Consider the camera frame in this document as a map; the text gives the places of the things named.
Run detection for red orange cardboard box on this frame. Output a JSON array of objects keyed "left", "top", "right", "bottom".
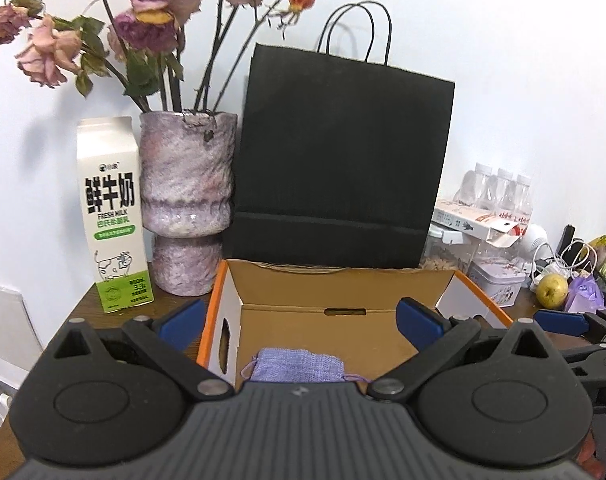
[{"left": 196, "top": 259, "right": 512, "bottom": 386}]

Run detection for clear plastic food container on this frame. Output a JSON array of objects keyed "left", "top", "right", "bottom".
[{"left": 419, "top": 222, "right": 482, "bottom": 274}]

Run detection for dried pink rose bouquet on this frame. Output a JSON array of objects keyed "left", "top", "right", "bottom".
[{"left": 0, "top": 0, "right": 316, "bottom": 114}]

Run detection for purple woven drawstring pouch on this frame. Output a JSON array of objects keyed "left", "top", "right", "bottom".
[{"left": 239, "top": 348, "right": 370, "bottom": 387}]

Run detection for white charging cables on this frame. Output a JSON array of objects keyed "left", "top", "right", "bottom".
[{"left": 529, "top": 238, "right": 606, "bottom": 286}]

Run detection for left clear water bottle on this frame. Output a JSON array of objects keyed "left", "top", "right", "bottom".
[{"left": 454, "top": 162, "right": 494, "bottom": 210}]

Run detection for white floral tin box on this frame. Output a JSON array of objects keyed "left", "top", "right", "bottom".
[{"left": 468, "top": 260, "right": 526, "bottom": 308}]

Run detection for white green milk carton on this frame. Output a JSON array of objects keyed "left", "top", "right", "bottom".
[{"left": 76, "top": 117, "right": 154, "bottom": 313}]

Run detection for small white desk fan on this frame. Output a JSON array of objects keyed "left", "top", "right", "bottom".
[{"left": 518, "top": 222, "right": 554, "bottom": 283}]

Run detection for middle clear water bottle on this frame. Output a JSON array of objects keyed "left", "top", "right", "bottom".
[{"left": 488, "top": 168, "right": 513, "bottom": 214}]

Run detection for purple gift bag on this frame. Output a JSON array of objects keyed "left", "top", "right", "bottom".
[{"left": 564, "top": 274, "right": 606, "bottom": 313}]

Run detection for yellow green pear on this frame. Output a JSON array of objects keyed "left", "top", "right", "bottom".
[{"left": 535, "top": 274, "right": 568, "bottom": 310}]

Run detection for clear water bottle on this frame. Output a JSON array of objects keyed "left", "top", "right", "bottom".
[
  {"left": 488, "top": 168, "right": 513, "bottom": 214},
  {"left": 454, "top": 162, "right": 494, "bottom": 210},
  {"left": 501, "top": 174, "right": 533, "bottom": 235}
]

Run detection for black paper shopping bag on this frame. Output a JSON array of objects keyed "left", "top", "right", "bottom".
[{"left": 222, "top": 11, "right": 455, "bottom": 269}]

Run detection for right clear water bottle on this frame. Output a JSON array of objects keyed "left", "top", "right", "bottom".
[{"left": 501, "top": 174, "right": 533, "bottom": 235}]

